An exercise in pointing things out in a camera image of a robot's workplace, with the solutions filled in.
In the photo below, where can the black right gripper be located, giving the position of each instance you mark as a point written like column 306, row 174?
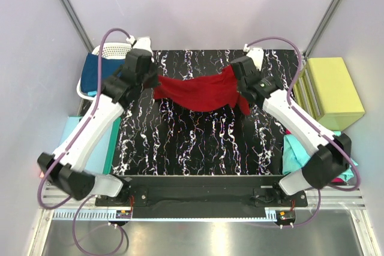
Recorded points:
column 257, row 71

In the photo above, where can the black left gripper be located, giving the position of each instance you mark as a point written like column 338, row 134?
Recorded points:
column 149, row 74

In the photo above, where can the red t-shirt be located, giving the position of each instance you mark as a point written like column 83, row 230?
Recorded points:
column 204, row 93

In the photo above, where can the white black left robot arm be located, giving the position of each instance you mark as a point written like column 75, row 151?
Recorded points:
column 65, row 168

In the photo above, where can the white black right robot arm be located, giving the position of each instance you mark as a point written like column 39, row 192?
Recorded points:
column 329, row 153

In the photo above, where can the navy blue t-shirt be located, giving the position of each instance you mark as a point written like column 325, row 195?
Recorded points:
column 89, row 76

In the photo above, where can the yellow drawer box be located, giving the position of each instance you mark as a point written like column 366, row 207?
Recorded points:
column 325, row 90

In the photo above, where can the folded turquoise t-shirt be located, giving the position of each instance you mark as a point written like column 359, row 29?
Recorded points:
column 295, row 157

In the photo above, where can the green clipboard with paper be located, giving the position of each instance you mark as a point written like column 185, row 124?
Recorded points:
column 100, row 160

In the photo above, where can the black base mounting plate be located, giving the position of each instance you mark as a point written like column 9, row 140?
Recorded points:
column 198, row 198

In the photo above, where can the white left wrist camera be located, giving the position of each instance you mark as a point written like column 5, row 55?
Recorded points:
column 143, row 43

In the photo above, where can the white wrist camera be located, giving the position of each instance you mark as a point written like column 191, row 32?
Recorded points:
column 143, row 43
column 256, row 54

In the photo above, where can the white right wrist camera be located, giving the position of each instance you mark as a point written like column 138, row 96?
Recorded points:
column 256, row 54

